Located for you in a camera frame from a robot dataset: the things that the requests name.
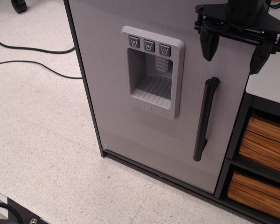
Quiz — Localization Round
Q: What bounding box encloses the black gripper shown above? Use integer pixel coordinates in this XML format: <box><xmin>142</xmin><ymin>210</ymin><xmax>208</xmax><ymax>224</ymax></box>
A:
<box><xmin>195</xmin><ymin>0</ymin><xmax>280</xmax><ymax>75</ymax></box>

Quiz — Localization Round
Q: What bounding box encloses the grey toy fridge door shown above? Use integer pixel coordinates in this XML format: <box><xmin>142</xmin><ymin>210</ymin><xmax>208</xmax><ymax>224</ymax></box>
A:
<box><xmin>64</xmin><ymin>0</ymin><xmax>255</xmax><ymax>194</ymax></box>

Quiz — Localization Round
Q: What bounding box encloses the black door handle bar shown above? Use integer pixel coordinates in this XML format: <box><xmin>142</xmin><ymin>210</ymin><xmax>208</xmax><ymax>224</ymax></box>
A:
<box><xmin>193</xmin><ymin>77</ymin><xmax>220</xmax><ymax>161</ymax></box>

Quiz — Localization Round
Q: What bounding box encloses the white countertop panel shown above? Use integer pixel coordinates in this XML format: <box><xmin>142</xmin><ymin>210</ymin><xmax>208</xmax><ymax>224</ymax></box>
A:
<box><xmin>245</xmin><ymin>9</ymin><xmax>280</xmax><ymax>107</ymax></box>

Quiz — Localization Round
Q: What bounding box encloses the black toy kitchen cabinet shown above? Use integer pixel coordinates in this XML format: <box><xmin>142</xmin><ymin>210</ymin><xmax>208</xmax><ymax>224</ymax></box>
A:
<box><xmin>63</xmin><ymin>0</ymin><xmax>280</xmax><ymax>224</ymax></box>

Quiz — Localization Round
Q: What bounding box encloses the grey water dispenser panel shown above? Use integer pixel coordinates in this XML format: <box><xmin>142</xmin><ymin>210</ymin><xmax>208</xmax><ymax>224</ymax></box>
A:
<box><xmin>121</xmin><ymin>26</ymin><xmax>185</xmax><ymax>119</ymax></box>

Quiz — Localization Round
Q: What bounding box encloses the black caster wheel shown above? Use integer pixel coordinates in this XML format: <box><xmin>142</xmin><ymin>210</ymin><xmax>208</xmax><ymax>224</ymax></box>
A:
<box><xmin>11</xmin><ymin>0</ymin><xmax>28</xmax><ymax>14</ymax></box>

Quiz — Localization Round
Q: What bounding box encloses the upper black floor cable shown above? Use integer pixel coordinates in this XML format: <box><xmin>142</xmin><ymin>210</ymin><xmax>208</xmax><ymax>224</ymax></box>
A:
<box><xmin>0</xmin><ymin>36</ymin><xmax>76</xmax><ymax>54</ymax></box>

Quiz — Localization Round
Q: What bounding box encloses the black floor cable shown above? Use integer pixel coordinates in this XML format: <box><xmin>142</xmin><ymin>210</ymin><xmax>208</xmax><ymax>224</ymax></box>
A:
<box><xmin>0</xmin><ymin>60</ymin><xmax>83</xmax><ymax>79</ymax></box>
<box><xmin>0</xmin><ymin>36</ymin><xmax>76</xmax><ymax>54</ymax></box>

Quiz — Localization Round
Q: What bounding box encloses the lower black floor cable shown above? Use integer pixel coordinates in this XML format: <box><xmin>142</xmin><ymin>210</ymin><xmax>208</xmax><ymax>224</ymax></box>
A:
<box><xmin>0</xmin><ymin>60</ymin><xmax>83</xmax><ymax>79</ymax></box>

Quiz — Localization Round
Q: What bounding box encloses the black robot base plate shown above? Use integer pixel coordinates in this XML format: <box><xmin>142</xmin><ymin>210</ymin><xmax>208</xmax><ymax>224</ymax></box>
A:
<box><xmin>7</xmin><ymin>198</ymin><xmax>48</xmax><ymax>224</ymax></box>

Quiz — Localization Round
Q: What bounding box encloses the black braided cable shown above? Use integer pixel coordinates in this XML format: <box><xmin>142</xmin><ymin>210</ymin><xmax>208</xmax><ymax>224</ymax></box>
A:
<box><xmin>0</xmin><ymin>202</ymin><xmax>24</xmax><ymax>224</ymax></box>

